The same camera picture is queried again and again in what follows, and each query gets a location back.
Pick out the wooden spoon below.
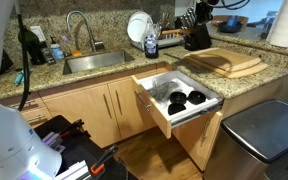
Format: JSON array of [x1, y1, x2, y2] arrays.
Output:
[[161, 27, 197, 35]]

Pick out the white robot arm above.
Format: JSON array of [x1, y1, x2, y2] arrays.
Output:
[[0, 0, 62, 180]]

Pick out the open white wooden drawer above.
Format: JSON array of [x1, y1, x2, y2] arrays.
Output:
[[132, 71, 223, 138]]

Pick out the clear plastic bag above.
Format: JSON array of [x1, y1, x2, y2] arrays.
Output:
[[149, 80, 179, 101]]

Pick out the middle black round lid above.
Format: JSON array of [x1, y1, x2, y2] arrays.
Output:
[[170, 92, 186, 104]]

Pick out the small black round lid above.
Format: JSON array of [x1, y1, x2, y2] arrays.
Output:
[[168, 103, 186, 115]]

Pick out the lower cabinet door pair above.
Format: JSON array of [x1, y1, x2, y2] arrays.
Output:
[[39, 77, 156, 147]]

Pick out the dish soap bottle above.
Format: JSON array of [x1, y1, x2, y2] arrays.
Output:
[[144, 23, 159, 59]]

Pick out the large black round lid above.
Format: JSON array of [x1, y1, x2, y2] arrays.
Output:
[[187, 91, 206, 105]]

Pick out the chrome kitchen faucet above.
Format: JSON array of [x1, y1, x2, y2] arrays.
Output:
[[66, 9, 106, 53]]

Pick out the white plates in rack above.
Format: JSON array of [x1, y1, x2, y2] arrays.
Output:
[[127, 11, 151, 42]]

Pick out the stainless steel sink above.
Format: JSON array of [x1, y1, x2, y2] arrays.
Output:
[[63, 50, 134, 75]]

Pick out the upper wooden cutting board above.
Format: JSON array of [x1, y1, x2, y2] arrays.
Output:
[[186, 48, 261, 72]]

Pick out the wooden cutting board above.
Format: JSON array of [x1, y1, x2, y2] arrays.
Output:
[[186, 48, 261, 72], [186, 57, 268, 79]]

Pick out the black knife block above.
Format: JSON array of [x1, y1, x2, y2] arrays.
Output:
[[184, 0, 213, 51]]

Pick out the dark green glass bottle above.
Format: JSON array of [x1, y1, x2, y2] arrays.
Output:
[[18, 28, 46, 65]]

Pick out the lower wooden cutting board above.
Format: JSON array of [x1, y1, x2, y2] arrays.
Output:
[[186, 57, 268, 79]]

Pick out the stainless steel trash can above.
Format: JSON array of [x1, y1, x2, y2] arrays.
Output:
[[203, 100, 288, 180]]

